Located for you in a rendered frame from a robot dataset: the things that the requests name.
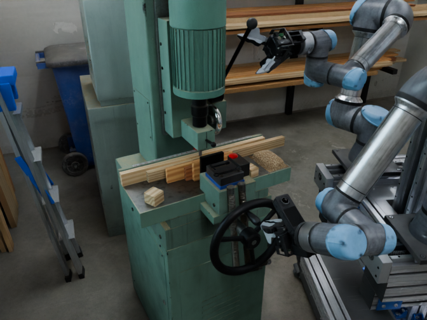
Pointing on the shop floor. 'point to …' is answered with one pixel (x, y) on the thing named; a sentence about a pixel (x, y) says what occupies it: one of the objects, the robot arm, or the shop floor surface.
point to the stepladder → (37, 176)
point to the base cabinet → (191, 277)
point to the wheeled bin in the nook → (70, 102)
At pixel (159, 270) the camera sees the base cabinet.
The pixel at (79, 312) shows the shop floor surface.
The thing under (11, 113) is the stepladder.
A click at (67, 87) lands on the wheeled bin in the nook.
